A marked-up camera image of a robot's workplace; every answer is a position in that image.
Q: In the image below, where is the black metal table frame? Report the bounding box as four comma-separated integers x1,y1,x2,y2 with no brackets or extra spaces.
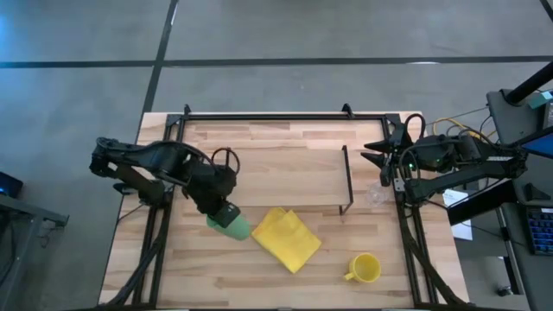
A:
99,103,470,310

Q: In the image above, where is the backlit keyboard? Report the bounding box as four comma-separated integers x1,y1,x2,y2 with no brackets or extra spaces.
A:
525,206,553,257

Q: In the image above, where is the green plastic cup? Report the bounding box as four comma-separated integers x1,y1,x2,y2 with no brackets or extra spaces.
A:
206,213,252,242

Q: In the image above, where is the yellow folded cloth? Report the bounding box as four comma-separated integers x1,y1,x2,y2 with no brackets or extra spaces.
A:
251,206,323,275

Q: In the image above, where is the clear glass cup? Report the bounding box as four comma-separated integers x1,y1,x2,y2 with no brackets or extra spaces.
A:
365,181,391,207

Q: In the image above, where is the black triangular stand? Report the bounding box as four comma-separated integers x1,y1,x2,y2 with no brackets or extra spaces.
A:
523,182,552,202

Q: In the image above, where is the gray desk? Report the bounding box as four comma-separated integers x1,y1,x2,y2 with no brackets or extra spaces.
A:
486,88,553,311

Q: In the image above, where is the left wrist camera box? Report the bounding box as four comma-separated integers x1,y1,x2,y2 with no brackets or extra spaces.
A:
214,201,242,229

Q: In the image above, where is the white paper sheet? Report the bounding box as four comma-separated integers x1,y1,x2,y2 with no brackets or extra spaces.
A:
442,188,474,242

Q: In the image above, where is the black pole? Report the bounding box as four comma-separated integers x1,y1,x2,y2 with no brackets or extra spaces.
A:
505,60,553,106

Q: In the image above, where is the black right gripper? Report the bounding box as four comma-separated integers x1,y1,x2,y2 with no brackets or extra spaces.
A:
360,123,416,191

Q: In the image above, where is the yellow cable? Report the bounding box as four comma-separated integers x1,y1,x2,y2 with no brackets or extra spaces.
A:
431,116,498,142

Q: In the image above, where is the yellow mug with handle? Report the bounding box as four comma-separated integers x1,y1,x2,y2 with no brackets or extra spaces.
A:
343,252,382,284

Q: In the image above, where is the gray side table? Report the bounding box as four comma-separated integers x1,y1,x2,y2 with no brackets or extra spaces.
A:
0,194,70,311

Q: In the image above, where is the wooden shelf with black legs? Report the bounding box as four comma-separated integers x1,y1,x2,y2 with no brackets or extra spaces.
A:
224,144,355,216

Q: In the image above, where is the blue screen monitor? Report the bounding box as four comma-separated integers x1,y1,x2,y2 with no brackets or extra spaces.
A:
512,124,553,160

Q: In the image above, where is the teal small box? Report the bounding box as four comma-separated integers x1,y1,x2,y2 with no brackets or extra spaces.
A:
527,89,553,110

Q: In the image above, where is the black device with blue light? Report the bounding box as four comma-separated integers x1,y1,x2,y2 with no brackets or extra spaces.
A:
0,171,25,200

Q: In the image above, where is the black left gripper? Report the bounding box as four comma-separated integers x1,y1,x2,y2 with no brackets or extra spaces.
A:
185,162,238,217

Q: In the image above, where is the black flat bar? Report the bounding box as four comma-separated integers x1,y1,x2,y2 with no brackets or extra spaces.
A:
447,179,519,226

